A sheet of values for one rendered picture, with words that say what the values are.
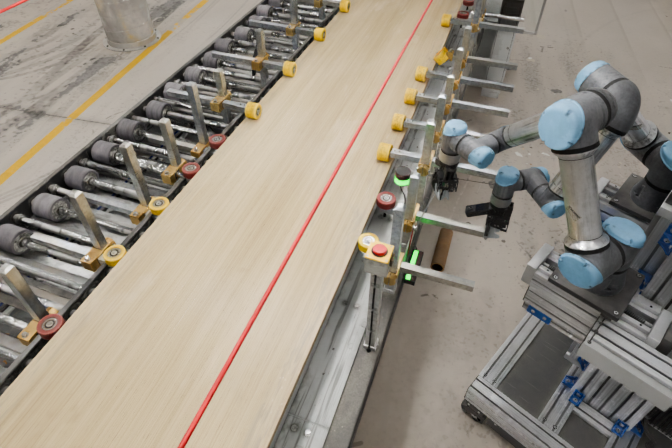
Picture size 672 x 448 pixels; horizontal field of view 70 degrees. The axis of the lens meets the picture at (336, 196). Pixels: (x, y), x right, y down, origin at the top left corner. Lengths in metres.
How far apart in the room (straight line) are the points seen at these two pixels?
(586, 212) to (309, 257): 0.93
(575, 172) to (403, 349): 1.53
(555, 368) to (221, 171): 1.75
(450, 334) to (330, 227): 1.10
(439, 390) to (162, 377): 1.41
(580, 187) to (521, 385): 1.24
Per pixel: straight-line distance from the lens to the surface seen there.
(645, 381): 1.73
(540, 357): 2.54
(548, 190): 1.79
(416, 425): 2.48
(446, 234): 3.05
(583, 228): 1.47
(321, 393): 1.83
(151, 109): 2.83
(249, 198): 2.04
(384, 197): 2.02
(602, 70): 1.75
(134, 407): 1.61
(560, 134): 1.35
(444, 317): 2.78
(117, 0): 5.38
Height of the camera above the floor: 2.29
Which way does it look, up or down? 43 degrees down
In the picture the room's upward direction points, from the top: straight up
